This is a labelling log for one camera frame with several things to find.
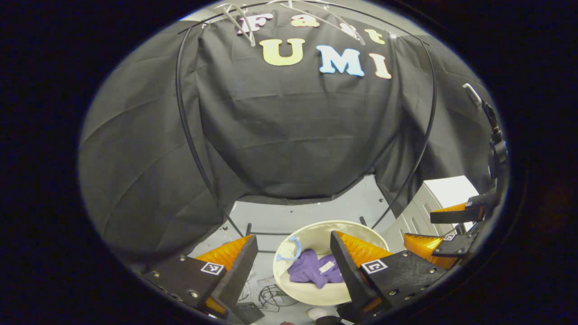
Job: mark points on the purple knit jacket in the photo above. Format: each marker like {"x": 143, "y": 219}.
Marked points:
{"x": 307, "y": 268}

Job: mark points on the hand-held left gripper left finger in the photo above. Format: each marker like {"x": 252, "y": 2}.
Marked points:
{"x": 237, "y": 275}

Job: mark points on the white plastic clothes hanger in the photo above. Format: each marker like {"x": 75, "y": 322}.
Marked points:
{"x": 356, "y": 35}
{"x": 249, "y": 36}

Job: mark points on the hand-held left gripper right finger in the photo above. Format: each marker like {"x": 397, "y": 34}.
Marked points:
{"x": 350, "y": 275}

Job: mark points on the black metal clothes rack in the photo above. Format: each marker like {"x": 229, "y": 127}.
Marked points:
{"x": 177, "y": 85}

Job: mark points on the cream round laundry hamper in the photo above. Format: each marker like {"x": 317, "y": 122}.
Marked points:
{"x": 316, "y": 234}

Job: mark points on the black backdrop cloth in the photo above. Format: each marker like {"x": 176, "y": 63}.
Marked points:
{"x": 293, "y": 135}

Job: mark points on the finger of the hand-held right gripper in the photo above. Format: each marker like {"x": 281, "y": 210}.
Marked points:
{"x": 456, "y": 214}
{"x": 451, "y": 246}

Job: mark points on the black flat floor box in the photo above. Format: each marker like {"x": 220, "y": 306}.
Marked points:
{"x": 249, "y": 312}

